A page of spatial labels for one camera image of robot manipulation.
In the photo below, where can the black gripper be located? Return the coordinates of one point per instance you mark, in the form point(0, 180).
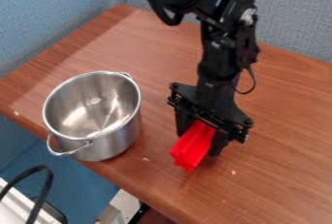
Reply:
point(209, 102)

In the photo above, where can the red block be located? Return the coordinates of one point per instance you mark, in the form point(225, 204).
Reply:
point(192, 146)

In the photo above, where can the stainless steel pot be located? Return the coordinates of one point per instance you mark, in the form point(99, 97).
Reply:
point(93, 115)

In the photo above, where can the table leg frame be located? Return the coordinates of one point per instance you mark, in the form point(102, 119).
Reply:
point(128, 210)

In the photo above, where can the dark chair part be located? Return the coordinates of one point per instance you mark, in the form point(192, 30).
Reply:
point(42, 205)

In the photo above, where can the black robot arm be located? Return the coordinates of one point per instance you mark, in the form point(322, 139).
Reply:
point(228, 23)

